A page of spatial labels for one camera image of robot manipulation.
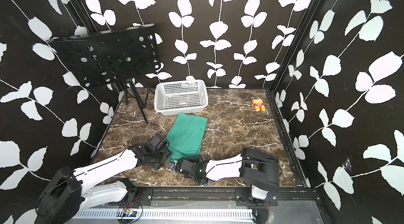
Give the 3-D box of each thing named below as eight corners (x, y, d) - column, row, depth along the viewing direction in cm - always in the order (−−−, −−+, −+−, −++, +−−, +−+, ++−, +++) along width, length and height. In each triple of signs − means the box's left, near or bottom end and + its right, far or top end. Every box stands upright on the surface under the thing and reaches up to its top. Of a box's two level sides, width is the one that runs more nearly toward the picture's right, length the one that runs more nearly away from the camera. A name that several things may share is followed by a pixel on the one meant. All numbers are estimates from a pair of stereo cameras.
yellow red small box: (254, 111, 111) (255, 109, 109) (252, 101, 117) (252, 99, 115) (265, 111, 111) (266, 109, 109) (262, 101, 117) (263, 99, 115)
